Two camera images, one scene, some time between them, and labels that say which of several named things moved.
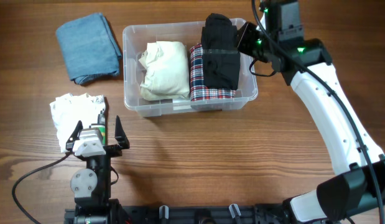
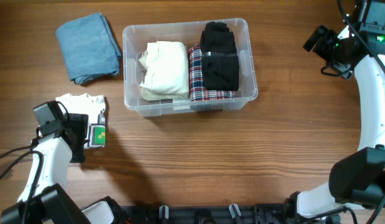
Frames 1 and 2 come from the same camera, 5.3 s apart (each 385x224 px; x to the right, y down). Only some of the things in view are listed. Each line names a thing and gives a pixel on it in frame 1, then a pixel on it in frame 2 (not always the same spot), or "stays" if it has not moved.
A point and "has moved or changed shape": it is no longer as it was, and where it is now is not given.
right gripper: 248,31 → 329,36
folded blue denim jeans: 90,48 stays
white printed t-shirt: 68,110 stays
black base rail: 164,214 stays
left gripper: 115,150 → 79,121
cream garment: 166,73 stays
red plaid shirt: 198,90 stays
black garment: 221,58 has moved or changed shape
